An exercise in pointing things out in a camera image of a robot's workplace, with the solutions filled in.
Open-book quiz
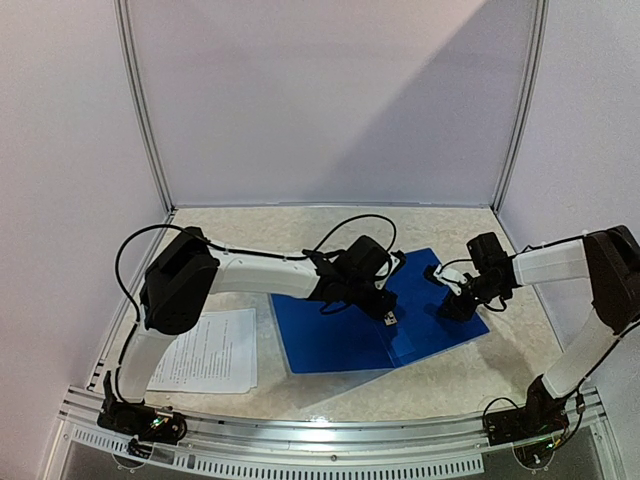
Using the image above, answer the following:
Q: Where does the aluminium front rail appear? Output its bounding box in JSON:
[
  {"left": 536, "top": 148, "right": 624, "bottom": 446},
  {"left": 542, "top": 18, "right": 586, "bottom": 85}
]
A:
[{"left": 44, "top": 387, "right": 626, "bottom": 479}]

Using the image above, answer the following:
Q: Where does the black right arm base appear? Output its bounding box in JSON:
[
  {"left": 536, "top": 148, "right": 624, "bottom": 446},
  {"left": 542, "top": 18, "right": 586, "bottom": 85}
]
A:
[{"left": 481, "top": 375, "right": 586, "bottom": 451}]

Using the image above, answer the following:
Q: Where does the right aluminium corner post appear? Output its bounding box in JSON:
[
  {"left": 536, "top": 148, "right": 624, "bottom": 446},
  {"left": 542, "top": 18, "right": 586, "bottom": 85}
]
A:
[{"left": 491, "top": 0, "right": 549, "bottom": 216}]

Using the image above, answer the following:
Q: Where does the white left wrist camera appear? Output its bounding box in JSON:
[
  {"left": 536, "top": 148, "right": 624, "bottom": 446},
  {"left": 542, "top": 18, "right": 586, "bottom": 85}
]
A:
[{"left": 374, "top": 250, "right": 406, "bottom": 289}]

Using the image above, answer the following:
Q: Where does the silver metal folder clip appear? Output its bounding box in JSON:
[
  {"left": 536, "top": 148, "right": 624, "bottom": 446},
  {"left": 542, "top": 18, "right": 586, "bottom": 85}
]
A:
[{"left": 384, "top": 311, "right": 398, "bottom": 327}]

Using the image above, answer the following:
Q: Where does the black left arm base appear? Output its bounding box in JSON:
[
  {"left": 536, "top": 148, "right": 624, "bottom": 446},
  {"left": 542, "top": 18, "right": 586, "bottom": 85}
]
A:
[{"left": 97, "top": 371, "right": 187, "bottom": 445}]

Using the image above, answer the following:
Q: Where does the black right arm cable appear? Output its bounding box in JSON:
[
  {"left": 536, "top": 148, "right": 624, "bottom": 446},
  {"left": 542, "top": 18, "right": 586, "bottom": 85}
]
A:
[{"left": 442, "top": 234, "right": 626, "bottom": 441}]

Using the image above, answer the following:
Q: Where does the printed white paper sheet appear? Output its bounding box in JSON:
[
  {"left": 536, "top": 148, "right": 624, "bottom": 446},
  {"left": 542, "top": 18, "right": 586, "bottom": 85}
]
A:
[{"left": 148, "top": 309, "right": 257, "bottom": 394}]

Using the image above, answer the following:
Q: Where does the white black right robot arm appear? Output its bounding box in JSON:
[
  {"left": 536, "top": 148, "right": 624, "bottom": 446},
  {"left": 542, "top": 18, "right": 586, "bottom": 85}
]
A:
[{"left": 424, "top": 225, "right": 639, "bottom": 436}]

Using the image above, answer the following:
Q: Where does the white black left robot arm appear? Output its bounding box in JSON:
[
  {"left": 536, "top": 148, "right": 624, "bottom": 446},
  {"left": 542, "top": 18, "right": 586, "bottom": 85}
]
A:
[{"left": 108, "top": 226, "right": 406, "bottom": 434}]

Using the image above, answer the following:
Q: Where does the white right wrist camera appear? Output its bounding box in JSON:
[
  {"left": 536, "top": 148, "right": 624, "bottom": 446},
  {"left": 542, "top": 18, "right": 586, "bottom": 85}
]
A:
[{"left": 423, "top": 264, "right": 470, "bottom": 296}]

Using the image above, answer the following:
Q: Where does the aluminium corner post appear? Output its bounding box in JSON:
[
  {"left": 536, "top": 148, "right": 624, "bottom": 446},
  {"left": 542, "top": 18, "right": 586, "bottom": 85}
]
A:
[
  {"left": 491, "top": 0, "right": 549, "bottom": 216},
  {"left": 113, "top": 0, "right": 175, "bottom": 213}
]

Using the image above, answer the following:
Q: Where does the blue plastic clip folder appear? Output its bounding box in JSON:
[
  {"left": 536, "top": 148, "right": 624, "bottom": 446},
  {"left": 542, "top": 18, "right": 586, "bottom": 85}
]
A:
[{"left": 271, "top": 248, "right": 489, "bottom": 374}]

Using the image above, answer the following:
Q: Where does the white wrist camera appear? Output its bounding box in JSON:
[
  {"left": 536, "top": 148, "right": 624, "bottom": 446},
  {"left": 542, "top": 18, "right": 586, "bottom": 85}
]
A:
[
  {"left": 423, "top": 264, "right": 470, "bottom": 296},
  {"left": 374, "top": 250, "right": 406, "bottom": 289}
]

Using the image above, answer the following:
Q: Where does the left aluminium corner post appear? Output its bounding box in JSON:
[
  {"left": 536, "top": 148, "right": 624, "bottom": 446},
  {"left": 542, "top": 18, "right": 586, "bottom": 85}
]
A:
[{"left": 113, "top": 0, "right": 175, "bottom": 213}]

